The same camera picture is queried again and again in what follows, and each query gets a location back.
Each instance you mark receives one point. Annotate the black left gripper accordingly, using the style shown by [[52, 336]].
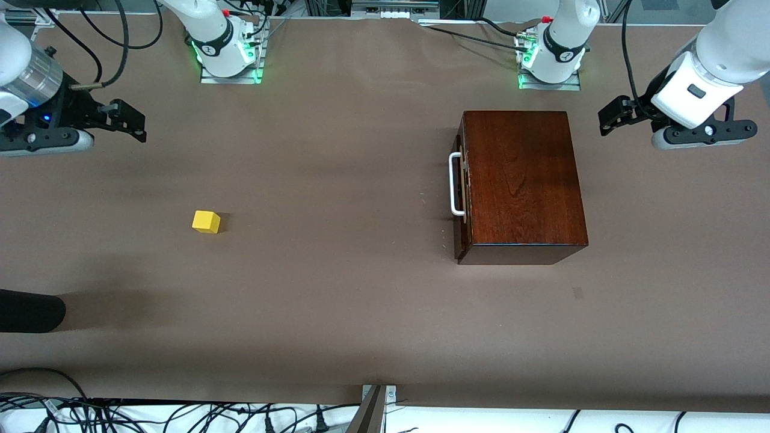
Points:
[[645, 106]]

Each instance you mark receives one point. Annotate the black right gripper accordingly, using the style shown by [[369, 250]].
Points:
[[73, 112]]

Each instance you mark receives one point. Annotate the yellow block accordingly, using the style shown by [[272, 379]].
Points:
[[206, 221]]

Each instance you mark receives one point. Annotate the light wood drawer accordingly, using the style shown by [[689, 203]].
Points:
[[462, 237]]

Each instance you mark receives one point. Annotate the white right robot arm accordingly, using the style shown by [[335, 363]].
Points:
[[210, 30]]

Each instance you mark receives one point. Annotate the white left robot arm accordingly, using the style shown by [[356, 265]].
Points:
[[562, 42]]

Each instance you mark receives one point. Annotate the dark brown wooden cabinet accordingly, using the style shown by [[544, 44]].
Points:
[[523, 180]]

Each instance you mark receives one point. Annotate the black cylindrical object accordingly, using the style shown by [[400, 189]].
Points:
[[30, 311]]

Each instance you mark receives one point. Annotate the black power plug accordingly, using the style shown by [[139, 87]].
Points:
[[322, 422], [269, 424]]

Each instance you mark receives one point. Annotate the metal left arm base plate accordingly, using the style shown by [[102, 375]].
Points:
[[550, 86]]

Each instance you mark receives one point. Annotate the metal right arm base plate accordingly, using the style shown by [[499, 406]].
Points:
[[231, 79]]

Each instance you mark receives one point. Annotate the silver metal connector rail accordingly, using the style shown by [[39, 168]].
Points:
[[391, 7]]

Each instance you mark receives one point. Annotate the metal table edge bracket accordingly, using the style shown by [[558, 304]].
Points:
[[373, 409]]

